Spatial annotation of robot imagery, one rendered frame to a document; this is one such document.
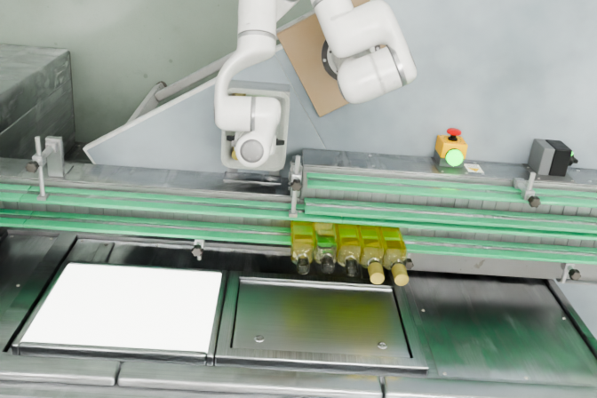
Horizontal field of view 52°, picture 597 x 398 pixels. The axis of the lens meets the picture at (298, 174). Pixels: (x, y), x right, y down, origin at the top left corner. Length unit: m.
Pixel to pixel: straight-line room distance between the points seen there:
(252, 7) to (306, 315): 0.73
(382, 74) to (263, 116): 0.27
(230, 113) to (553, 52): 0.92
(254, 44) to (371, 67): 0.26
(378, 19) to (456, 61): 0.42
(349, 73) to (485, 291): 0.78
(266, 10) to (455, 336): 0.90
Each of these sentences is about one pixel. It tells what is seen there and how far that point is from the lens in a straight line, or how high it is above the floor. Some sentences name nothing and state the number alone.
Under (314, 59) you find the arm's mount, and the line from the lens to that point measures 1.63.
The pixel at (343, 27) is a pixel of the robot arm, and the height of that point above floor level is 1.03.
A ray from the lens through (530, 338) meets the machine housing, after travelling 1.68.
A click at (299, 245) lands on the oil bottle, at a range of 1.49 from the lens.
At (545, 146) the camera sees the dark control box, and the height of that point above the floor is 0.82.
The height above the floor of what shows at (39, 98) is 0.42.
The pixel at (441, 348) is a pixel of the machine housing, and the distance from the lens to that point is 1.55.
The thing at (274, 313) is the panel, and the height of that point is 1.15.
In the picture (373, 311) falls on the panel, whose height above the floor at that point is 1.12.
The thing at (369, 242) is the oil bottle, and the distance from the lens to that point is 1.54.
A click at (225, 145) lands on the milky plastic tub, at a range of 1.64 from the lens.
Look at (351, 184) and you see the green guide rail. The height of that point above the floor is 0.94.
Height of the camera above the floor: 2.36
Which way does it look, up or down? 66 degrees down
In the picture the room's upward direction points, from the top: 178 degrees clockwise
